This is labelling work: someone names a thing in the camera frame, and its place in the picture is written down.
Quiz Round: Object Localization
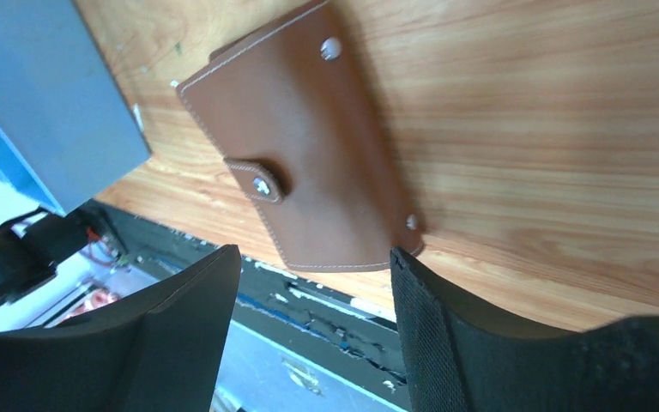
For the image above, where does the brown leather card holder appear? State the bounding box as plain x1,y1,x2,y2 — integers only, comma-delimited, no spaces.
177,1,424,273

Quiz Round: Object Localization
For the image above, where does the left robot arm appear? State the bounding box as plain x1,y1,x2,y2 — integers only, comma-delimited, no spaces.
0,207,105,306

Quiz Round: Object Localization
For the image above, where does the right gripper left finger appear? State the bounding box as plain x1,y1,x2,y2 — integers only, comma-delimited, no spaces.
0,245,241,411

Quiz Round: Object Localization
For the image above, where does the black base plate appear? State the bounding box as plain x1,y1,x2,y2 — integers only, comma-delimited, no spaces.
85,198,410,410

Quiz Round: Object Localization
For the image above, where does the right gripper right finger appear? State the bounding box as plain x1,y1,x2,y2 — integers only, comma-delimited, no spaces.
390,248,659,411

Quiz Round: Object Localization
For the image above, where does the blue three-compartment box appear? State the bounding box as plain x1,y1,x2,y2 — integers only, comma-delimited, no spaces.
0,1,150,215

